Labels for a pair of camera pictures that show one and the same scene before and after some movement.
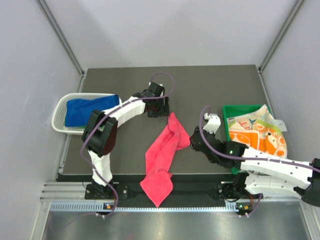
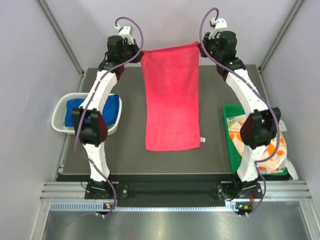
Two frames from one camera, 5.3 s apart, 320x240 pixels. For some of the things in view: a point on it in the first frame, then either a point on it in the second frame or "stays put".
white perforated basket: (58, 119) stays put
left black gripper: (163, 110) -> (134, 47)
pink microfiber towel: (158, 183) -> (171, 90)
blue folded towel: (78, 111) stays put
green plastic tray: (233, 111) stays put
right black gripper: (194, 146) -> (207, 41)
